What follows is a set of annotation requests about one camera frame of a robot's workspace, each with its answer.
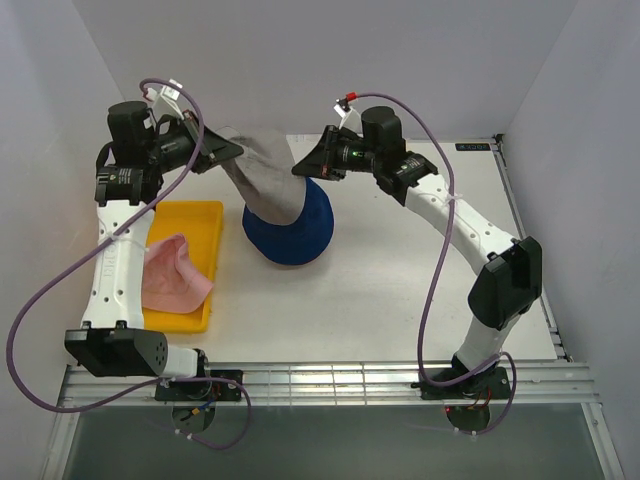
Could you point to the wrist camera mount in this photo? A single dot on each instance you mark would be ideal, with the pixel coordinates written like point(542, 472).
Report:
point(165, 97)
point(350, 118)

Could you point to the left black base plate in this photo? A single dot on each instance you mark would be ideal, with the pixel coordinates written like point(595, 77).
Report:
point(218, 386)

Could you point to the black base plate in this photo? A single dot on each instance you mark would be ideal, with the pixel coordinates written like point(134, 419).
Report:
point(492, 383)
point(218, 386)

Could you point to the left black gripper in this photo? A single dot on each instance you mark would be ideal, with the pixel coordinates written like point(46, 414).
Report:
point(216, 148)

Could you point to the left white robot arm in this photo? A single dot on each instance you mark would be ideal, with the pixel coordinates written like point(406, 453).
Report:
point(112, 339)

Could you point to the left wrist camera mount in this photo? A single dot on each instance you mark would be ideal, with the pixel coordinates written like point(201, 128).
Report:
point(165, 97)

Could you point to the white paper strip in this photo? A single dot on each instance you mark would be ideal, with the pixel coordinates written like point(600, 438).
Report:
point(312, 139)

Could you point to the blue corner label right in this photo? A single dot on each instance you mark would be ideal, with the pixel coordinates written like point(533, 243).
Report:
point(473, 146)

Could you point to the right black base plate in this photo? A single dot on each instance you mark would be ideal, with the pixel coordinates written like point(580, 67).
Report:
point(492, 383)

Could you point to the yellow plastic bin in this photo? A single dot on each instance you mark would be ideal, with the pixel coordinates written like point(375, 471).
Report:
point(201, 222)

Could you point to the pink hat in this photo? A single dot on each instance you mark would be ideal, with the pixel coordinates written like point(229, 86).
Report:
point(171, 282)

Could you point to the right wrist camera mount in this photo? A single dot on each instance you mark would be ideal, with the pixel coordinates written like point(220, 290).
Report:
point(350, 118)

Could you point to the aluminium front rail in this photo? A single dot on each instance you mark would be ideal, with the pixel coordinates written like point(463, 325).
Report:
point(344, 384)

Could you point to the blue hat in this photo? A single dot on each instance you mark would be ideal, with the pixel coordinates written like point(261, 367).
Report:
point(299, 242)

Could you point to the grey hat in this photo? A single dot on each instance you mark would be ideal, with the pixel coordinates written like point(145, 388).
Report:
point(262, 175)

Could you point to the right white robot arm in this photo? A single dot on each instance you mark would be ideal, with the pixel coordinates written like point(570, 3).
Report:
point(508, 270)

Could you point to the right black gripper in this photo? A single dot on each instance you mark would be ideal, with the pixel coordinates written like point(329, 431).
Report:
point(317, 162)

